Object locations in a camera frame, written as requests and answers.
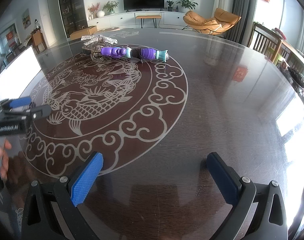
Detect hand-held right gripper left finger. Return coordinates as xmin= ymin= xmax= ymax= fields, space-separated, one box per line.
xmin=22 ymin=151 xmax=104 ymax=240

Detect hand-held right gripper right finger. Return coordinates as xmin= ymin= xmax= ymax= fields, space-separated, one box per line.
xmin=207 ymin=152 xmax=288 ymax=240

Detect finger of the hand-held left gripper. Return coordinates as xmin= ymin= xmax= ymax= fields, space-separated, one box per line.
xmin=0 ymin=96 xmax=32 ymax=110
xmin=16 ymin=104 xmax=52 ymax=121

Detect large white storage box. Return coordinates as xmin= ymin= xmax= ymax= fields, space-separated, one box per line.
xmin=0 ymin=45 xmax=42 ymax=98

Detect dark patterned glass desktop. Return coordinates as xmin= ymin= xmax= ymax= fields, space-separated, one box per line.
xmin=0 ymin=27 xmax=304 ymax=240

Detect person's left hand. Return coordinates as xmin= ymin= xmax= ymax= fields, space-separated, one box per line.
xmin=0 ymin=140 xmax=13 ymax=181

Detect light wooden chair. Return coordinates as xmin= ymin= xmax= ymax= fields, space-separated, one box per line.
xmin=30 ymin=29 xmax=48 ymax=53

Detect cardboard box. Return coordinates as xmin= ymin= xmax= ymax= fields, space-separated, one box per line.
xmin=69 ymin=25 xmax=97 ymax=40

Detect white door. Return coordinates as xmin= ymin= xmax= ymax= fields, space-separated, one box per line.
xmin=47 ymin=0 xmax=61 ymax=40

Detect silver rhinestone hair bow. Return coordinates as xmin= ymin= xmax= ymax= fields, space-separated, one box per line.
xmin=81 ymin=33 xmax=118 ymax=46

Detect purple and teal toy fish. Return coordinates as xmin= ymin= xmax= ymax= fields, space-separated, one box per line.
xmin=100 ymin=46 xmax=170 ymax=62

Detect dark glass display cabinet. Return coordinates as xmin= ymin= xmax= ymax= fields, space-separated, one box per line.
xmin=56 ymin=0 xmax=89 ymax=39

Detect red flowers in vase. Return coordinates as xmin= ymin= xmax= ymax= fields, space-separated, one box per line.
xmin=87 ymin=3 xmax=100 ymax=19

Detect white television cabinet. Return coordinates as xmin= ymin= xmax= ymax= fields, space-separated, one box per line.
xmin=88 ymin=10 xmax=192 ymax=30

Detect leafy potted plant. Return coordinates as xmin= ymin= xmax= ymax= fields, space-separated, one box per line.
xmin=102 ymin=1 xmax=119 ymax=15

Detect cluttered wooden sideboard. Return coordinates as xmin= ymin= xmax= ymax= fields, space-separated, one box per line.
xmin=277 ymin=27 xmax=304 ymax=105

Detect wooden bench with metal legs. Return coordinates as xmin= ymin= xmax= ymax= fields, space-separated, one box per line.
xmin=136 ymin=14 xmax=162 ymax=29

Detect dark wooden dining chair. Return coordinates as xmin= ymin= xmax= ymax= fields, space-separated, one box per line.
xmin=252 ymin=22 xmax=283 ymax=57

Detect black flat television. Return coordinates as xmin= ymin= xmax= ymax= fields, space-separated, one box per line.
xmin=123 ymin=0 xmax=165 ymax=12

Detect orange lounge chair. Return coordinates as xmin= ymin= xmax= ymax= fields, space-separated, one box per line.
xmin=182 ymin=8 xmax=242 ymax=35

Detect grey curtain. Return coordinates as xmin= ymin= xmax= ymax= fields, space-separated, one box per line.
xmin=233 ymin=0 xmax=253 ymax=44

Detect large green potted plant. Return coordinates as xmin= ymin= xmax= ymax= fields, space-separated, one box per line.
xmin=176 ymin=0 xmax=199 ymax=12

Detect white covered floor air conditioner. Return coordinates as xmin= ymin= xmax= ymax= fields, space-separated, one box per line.
xmin=213 ymin=0 xmax=236 ymax=25

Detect framed wall painting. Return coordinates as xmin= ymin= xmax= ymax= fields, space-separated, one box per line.
xmin=22 ymin=8 xmax=31 ymax=28

